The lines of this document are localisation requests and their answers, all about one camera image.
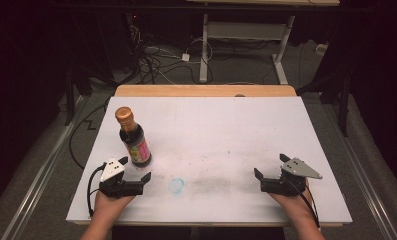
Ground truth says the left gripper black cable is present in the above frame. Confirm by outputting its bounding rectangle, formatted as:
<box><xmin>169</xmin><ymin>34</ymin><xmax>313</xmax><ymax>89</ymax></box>
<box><xmin>86</xmin><ymin>162</ymin><xmax>108</xmax><ymax>218</ymax></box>

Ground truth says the tangle of floor cables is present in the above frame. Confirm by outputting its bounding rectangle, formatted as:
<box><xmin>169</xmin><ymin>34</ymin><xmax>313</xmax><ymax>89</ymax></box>
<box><xmin>127</xmin><ymin>24</ymin><xmax>217</xmax><ymax>86</ymax></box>

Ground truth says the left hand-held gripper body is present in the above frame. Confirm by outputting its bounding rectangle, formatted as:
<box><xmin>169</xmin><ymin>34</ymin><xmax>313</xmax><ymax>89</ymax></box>
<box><xmin>98</xmin><ymin>157</ymin><xmax>144</xmax><ymax>200</ymax></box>

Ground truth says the person's left hand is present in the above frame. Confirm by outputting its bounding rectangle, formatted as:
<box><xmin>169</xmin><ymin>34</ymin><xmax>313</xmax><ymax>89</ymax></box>
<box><xmin>93</xmin><ymin>190</ymin><xmax>136</xmax><ymax>224</ymax></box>

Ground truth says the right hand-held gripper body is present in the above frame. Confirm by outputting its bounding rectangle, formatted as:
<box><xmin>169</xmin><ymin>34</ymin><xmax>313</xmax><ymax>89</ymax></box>
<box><xmin>260</xmin><ymin>157</ymin><xmax>323</xmax><ymax>198</ymax></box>

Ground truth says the dark soy sauce bottle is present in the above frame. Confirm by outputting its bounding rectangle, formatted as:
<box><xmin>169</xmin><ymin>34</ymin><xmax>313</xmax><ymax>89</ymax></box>
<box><xmin>114</xmin><ymin>106</ymin><xmax>153</xmax><ymax>168</ymax></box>

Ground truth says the wooden table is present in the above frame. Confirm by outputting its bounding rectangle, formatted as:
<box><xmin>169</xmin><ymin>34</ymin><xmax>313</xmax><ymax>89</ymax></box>
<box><xmin>114</xmin><ymin>84</ymin><xmax>298</xmax><ymax>99</ymax></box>

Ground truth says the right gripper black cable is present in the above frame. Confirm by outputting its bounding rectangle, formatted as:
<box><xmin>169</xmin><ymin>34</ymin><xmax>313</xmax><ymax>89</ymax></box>
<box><xmin>285</xmin><ymin>179</ymin><xmax>321</xmax><ymax>230</ymax></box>

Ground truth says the white metal desk frame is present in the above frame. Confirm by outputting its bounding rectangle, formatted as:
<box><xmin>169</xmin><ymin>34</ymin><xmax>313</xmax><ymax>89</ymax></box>
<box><xmin>198</xmin><ymin>13</ymin><xmax>296</xmax><ymax>86</ymax></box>

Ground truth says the black floor cable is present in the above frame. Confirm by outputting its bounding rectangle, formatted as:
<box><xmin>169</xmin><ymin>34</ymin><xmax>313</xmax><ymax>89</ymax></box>
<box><xmin>68</xmin><ymin>97</ymin><xmax>111</xmax><ymax>171</ymax></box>

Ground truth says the black metal stand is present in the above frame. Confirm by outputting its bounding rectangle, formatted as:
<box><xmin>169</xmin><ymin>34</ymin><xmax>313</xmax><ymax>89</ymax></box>
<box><xmin>63</xmin><ymin>64</ymin><xmax>93</xmax><ymax>127</ymax></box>
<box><xmin>297</xmin><ymin>71</ymin><xmax>352</xmax><ymax>138</ymax></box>

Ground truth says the metal floor rail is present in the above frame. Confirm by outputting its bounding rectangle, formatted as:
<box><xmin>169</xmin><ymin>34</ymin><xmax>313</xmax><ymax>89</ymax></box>
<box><xmin>0</xmin><ymin>95</ymin><xmax>89</xmax><ymax>240</ymax></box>
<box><xmin>320</xmin><ymin>101</ymin><xmax>397</xmax><ymax>240</ymax></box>

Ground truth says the white power strip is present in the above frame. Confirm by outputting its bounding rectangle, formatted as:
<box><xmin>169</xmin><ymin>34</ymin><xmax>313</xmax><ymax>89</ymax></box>
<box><xmin>315</xmin><ymin>43</ymin><xmax>330</xmax><ymax>57</ymax></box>

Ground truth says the person's right hand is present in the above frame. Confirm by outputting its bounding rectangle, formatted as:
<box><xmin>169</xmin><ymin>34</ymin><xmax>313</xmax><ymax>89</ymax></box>
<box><xmin>268</xmin><ymin>179</ymin><xmax>313</xmax><ymax>222</ymax></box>

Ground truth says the small clear cup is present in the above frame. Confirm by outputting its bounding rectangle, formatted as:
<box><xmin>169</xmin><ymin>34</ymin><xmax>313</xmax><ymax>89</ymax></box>
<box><xmin>168</xmin><ymin>177</ymin><xmax>186</xmax><ymax>195</ymax></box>

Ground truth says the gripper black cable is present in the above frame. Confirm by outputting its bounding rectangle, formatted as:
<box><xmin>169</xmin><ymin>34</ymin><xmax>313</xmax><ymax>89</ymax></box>
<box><xmin>285</xmin><ymin>179</ymin><xmax>321</xmax><ymax>230</ymax></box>
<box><xmin>86</xmin><ymin>162</ymin><xmax>108</xmax><ymax>218</ymax></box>

